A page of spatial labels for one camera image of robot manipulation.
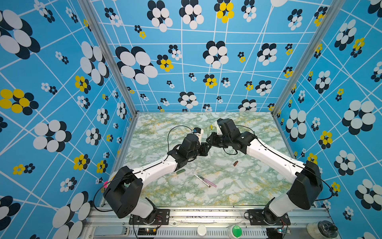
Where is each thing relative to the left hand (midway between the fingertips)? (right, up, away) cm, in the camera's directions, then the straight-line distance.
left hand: (212, 145), depth 81 cm
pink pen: (-3, -21, +4) cm, 22 cm away
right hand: (-3, +3, 0) cm, 4 cm away
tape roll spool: (+44, -33, -19) cm, 58 cm away
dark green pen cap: (-18, -17, +8) cm, 26 cm away
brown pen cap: (+16, -13, +12) cm, 23 cm away
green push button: (+7, -34, -18) cm, 39 cm away
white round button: (-7, -35, -17) cm, 39 cm away
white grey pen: (-5, -21, +4) cm, 22 cm away
